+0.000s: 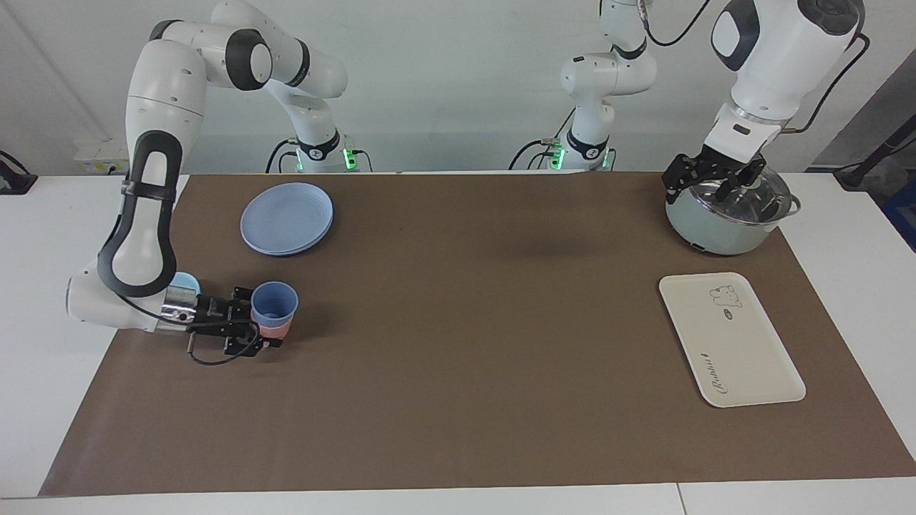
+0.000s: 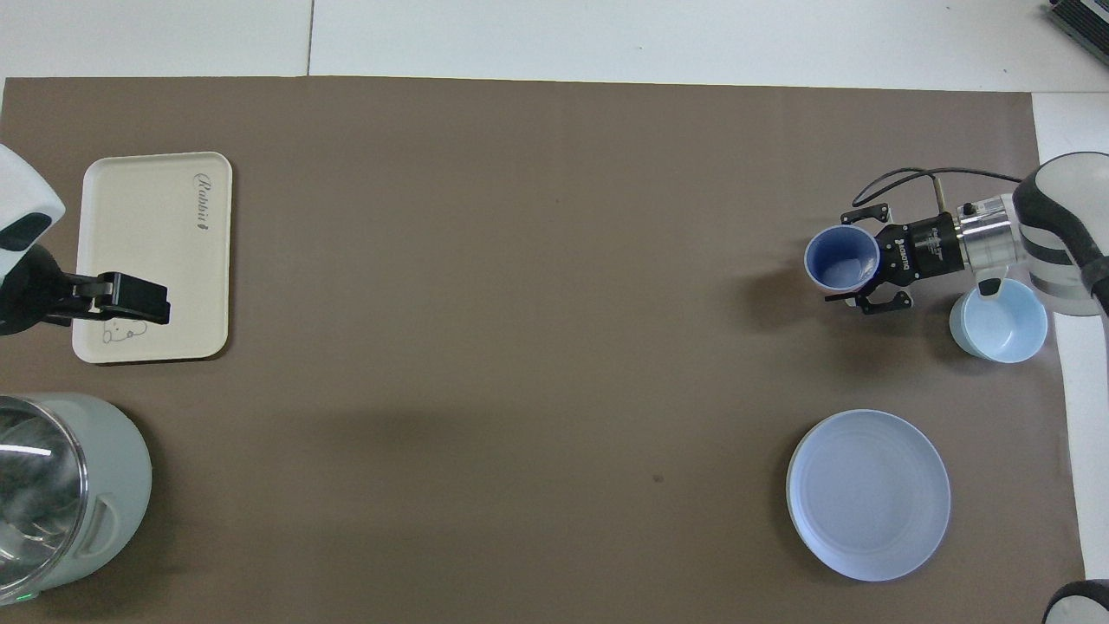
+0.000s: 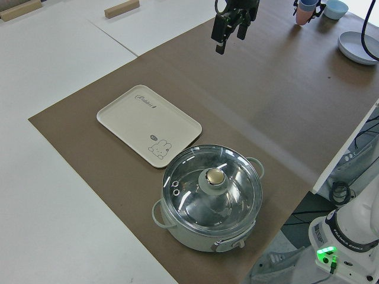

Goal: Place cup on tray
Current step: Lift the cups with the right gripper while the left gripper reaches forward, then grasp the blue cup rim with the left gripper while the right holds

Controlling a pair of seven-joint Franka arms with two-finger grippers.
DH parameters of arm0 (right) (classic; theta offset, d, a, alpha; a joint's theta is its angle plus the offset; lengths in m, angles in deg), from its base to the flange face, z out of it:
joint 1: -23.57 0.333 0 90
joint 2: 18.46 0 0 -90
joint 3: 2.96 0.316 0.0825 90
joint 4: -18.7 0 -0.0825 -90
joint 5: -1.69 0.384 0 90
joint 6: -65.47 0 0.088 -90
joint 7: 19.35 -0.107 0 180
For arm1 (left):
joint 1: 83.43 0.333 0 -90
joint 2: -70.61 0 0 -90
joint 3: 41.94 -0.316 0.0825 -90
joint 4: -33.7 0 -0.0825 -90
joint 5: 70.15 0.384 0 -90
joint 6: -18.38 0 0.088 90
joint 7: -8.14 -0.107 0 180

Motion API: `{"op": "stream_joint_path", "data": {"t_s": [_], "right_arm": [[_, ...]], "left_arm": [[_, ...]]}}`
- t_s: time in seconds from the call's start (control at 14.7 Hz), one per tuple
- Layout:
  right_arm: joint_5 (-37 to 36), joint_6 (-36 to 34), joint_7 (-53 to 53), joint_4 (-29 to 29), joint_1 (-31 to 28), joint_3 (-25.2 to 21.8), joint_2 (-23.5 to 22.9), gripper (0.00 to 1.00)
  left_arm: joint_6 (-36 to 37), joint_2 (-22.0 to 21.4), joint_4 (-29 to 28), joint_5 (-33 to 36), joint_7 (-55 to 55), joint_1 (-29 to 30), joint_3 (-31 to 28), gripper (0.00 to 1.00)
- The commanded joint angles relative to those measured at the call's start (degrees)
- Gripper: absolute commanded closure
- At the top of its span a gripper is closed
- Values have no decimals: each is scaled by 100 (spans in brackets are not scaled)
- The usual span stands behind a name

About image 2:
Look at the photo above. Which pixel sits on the light blue bowl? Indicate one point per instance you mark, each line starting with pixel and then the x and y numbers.
pixel 1005 325

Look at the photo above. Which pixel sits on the brown paper table mat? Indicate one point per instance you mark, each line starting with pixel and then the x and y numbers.
pixel 520 347

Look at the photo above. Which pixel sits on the dark grey ridged device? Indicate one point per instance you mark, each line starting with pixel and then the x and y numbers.
pixel 1083 19

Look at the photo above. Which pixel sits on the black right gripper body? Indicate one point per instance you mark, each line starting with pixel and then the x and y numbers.
pixel 923 247

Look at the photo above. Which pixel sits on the cream rabbit print tray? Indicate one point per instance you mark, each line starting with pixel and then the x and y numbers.
pixel 147 234

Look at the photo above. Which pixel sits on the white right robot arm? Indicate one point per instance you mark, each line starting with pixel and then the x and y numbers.
pixel 1061 234

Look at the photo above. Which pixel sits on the pale green pot, glass lid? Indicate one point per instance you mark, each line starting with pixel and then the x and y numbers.
pixel 95 485

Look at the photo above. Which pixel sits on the periwinkle blue ribbed cup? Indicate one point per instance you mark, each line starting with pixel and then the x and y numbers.
pixel 842 258

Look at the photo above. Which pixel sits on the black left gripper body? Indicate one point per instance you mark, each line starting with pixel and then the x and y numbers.
pixel 30 295

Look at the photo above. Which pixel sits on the light blue round plate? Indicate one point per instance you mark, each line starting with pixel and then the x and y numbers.
pixel 868 494

